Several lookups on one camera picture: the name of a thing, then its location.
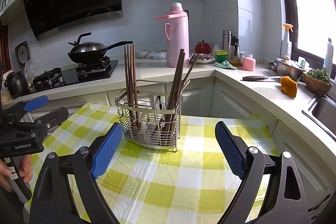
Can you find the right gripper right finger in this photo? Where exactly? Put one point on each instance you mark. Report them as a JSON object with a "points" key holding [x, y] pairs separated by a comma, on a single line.
{"points": [[233, 148]]}

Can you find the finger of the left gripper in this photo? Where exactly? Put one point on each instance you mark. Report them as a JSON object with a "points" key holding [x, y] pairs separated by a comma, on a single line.
{"points": [[54, 118], [35, 103]]}

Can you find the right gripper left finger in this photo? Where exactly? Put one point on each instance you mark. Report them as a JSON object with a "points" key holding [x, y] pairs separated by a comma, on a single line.
{"points": [[103, 149]]}

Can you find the brown wooden chopstick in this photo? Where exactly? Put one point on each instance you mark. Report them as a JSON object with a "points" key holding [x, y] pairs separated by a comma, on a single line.
{"points": [[173, 90], [127, 82], [182, 82], [176, 90], [135, 99], [177, 80], [131, 84], [130, 89]]}

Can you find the kitchen sink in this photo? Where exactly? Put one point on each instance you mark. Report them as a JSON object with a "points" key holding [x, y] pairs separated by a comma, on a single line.
{"points": [[322, 111]]}

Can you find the black rice cooker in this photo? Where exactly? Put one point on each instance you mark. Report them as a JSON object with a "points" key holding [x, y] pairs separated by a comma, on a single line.
{"points": [[16, 82]]}

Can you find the yellow white checkered tablecloth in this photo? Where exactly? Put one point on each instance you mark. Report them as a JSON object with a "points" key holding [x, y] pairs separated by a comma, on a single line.
{"points": [[193, 185]]}

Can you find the black gas stove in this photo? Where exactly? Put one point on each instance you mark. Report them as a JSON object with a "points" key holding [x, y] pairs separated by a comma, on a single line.
{"points": [[57, 77]]}

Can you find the black wok with lid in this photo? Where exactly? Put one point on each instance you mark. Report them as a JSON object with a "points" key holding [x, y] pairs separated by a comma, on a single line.
{"points": [[90, 52]]}

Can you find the orange sponge cloth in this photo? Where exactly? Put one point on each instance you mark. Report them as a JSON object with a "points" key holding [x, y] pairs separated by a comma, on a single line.
{"points": [[288, 86]]}

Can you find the pink plastic cup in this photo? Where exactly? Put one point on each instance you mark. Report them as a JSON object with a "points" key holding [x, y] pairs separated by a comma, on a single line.
{"points": [[249, 63]]}

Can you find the green dish cloth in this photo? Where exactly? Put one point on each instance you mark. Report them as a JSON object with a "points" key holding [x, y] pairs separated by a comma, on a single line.
{"points": [[225, 65]]}

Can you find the steel mixing bowl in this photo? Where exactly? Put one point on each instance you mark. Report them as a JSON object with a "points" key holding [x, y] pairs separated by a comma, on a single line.
{"points": [[285, 67]]}

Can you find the green yellow lidded container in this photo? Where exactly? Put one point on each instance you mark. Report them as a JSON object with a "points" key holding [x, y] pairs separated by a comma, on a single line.
{"points": [[221, 55]]}

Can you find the plate with food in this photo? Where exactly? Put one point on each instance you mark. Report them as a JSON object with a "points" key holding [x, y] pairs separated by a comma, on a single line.
{"points": [[205, 59]]}

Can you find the black top oil bottle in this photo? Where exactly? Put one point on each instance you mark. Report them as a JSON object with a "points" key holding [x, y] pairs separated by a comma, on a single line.
{"points": [[234, 50]]}

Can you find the small white bowl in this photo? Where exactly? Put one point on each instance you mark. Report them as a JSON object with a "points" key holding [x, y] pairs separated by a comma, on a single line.
{"points": [[141, 54]]}

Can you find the white packaged bag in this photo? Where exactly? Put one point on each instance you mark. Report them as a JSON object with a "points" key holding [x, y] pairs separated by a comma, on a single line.
{"points": [[157, 55]]}

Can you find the wicker basket with greens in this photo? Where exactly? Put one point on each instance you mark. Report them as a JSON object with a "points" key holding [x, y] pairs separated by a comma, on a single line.
{"points": [[317, 81]]}

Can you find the red ceramic pot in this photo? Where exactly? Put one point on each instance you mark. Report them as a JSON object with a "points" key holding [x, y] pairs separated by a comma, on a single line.
{"points": [[202, 47]]}

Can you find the spray bottle yellow nozzle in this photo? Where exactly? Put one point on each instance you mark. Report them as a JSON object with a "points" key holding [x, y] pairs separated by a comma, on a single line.
{"points": [[286, 43]]}

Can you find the steel vacuum bottle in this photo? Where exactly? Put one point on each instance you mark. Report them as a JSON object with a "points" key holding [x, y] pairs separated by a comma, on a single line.
{"points": [[226, 39]]}

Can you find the white detergent bottle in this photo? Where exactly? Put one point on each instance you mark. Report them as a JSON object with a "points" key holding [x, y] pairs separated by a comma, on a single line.
{"points": [[328, 61]]}

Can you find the pink thermos flask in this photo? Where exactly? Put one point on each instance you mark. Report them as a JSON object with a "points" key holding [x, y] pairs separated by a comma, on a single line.
{"points": [[176, 31]]}

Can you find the steel wire utensil basket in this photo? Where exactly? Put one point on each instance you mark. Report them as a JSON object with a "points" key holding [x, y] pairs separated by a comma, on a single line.
{"points": [[160, 128]]}

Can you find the knife with dark handle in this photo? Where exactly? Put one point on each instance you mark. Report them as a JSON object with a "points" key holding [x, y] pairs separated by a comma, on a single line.
{"points": [[260, 78]]}

